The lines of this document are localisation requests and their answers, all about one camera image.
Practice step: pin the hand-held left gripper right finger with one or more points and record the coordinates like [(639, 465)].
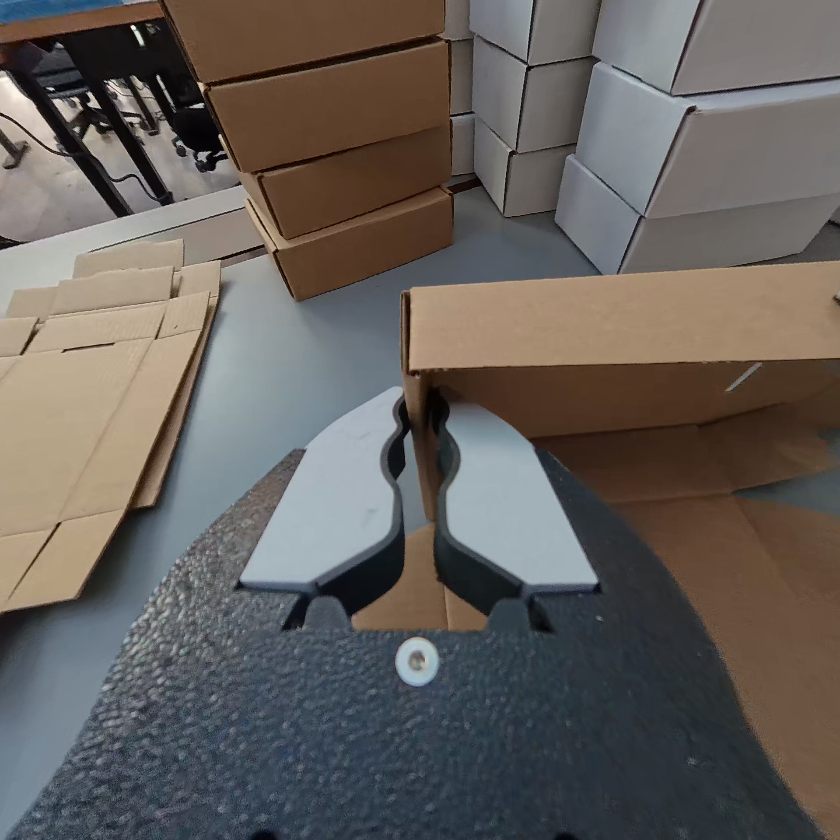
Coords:
[(512, 518)]

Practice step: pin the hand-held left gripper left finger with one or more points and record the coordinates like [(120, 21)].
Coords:
[(328, 512)]

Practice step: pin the brown cardboard mailer box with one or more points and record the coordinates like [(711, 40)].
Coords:
[(590, 328)]

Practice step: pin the blue flat box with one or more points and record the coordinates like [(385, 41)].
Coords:
[(65, 6)]

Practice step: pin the stack of flat cardboard sheets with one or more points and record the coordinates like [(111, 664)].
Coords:
[(85, 420)]

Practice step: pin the stack of white cardboard boxes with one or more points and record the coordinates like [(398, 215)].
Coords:
[(689, 151)]

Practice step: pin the wooden-edged desk black legs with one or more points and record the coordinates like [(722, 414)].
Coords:
[(79, 23)]

